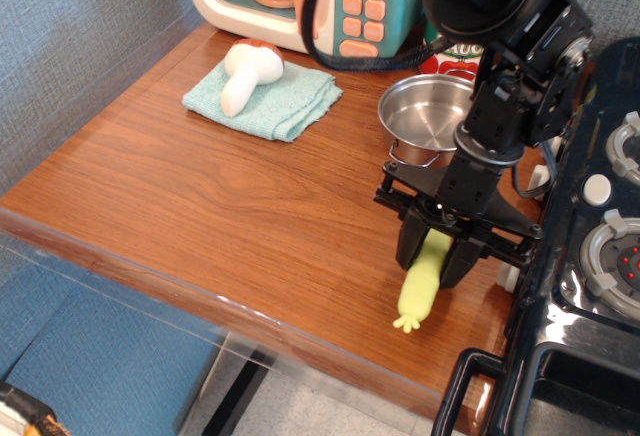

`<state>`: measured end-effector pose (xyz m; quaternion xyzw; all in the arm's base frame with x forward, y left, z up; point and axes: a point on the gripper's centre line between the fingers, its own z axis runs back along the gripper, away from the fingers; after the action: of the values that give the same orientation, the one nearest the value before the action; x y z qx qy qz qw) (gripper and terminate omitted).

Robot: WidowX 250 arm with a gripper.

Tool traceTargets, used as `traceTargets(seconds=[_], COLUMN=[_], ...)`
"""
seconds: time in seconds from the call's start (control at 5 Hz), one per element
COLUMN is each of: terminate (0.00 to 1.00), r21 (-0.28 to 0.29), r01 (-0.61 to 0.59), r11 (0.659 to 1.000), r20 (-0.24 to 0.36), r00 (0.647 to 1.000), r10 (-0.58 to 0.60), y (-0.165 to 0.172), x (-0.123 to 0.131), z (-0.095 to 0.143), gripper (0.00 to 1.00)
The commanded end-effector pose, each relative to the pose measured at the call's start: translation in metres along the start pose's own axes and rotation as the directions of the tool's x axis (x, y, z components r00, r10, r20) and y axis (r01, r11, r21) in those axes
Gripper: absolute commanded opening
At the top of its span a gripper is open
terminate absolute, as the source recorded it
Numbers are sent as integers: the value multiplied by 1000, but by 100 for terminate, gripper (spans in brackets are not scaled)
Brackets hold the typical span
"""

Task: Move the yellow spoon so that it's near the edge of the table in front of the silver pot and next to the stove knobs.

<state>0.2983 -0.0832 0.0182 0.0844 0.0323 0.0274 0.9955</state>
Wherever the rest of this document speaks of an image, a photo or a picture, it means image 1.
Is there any orange and black object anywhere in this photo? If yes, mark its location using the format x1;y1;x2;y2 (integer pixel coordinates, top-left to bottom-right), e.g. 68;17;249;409
1;381;70;436

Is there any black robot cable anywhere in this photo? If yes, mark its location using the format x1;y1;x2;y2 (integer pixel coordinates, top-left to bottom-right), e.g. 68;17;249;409
298;0;451;73

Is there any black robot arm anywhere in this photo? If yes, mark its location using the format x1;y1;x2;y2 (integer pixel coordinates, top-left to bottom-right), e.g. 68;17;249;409
376;0;593;289

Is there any toy microwave teal and cream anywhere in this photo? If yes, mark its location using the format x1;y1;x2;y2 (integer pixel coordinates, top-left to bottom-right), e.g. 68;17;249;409
193;0;433;72

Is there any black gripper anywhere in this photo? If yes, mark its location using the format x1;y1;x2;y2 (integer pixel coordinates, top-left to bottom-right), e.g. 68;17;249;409
375;124;543;289

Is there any tomato sauce can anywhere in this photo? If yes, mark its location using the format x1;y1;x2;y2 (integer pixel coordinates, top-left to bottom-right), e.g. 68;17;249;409
419;43;484;81

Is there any small steel pot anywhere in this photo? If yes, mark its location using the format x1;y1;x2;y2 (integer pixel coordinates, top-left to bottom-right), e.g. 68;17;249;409
378;74;474;168

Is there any yellow handled metal spoon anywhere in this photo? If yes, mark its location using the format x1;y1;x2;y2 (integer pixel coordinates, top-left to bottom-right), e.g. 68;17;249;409
393;229;452;334

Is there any teal folded cloth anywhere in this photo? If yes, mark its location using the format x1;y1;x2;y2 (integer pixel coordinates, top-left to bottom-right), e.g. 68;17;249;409
182;62;343;142

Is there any black toy stove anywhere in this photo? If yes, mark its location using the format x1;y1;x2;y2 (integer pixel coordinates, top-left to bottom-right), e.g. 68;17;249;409
433;37;639;435

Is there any plush white mushroom toy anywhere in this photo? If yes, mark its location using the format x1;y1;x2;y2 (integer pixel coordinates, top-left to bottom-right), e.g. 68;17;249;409
220;39;284;117

